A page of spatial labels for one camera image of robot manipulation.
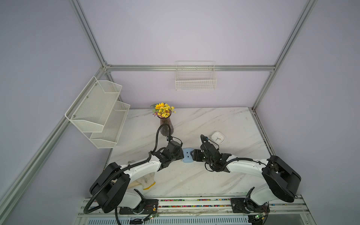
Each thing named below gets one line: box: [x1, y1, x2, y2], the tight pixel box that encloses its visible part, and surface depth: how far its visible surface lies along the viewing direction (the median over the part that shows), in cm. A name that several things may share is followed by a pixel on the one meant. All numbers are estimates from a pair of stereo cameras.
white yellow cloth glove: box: [128, 172, 157, 191], surface depth 82 cm
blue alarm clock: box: [181, 147, 195, 164], surface depth 91 cm
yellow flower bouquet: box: [150, 102, 177, 119], surface depth 88 cm
